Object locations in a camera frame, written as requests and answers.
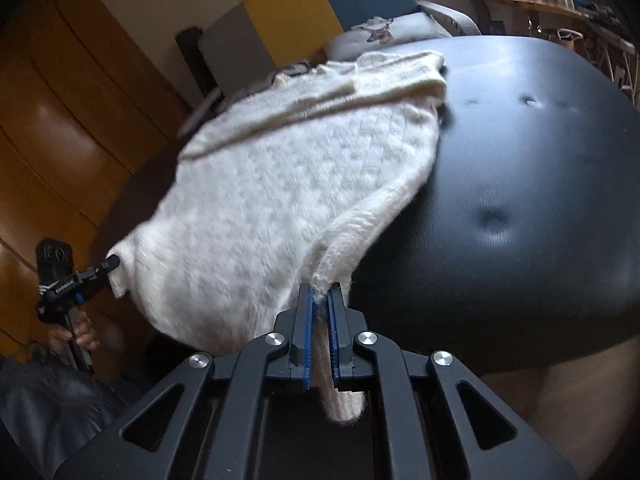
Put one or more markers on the multicolour sofa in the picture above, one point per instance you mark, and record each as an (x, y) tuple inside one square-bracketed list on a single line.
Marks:
[(250, 43)]

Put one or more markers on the grey deer print pillow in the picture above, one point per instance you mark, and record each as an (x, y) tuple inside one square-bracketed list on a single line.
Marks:
[(385, 35)]

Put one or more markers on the cream knitted sweater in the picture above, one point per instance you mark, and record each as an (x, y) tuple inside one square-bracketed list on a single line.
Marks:
[(289, 186)]

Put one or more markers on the person left hand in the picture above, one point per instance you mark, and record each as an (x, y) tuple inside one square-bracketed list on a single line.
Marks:
[(82, 333)]

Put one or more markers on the person left forearm black sleeve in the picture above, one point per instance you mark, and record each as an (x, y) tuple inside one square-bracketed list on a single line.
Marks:
[(52, 410)]

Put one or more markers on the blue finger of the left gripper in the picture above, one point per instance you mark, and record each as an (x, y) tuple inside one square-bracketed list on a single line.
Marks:
[(107, 263)]

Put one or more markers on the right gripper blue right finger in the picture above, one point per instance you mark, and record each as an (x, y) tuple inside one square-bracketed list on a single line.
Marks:
[(364, 361)]

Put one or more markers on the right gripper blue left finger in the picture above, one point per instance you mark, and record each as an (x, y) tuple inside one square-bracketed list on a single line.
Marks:
[(274, 362)]

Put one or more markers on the wooden side table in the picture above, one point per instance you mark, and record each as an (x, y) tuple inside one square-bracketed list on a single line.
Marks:
[(598, 37)]

